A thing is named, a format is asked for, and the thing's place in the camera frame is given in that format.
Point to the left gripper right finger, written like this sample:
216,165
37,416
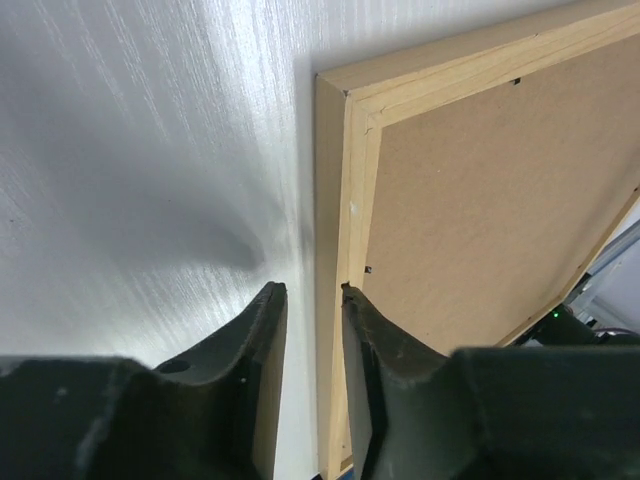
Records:
541,412

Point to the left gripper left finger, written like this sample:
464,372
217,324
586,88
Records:
211,412

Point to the wooden picture frame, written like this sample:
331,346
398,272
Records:
466,185

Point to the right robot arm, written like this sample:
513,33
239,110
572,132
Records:
561,328

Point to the aluminium rail across front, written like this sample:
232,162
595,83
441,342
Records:
611,293

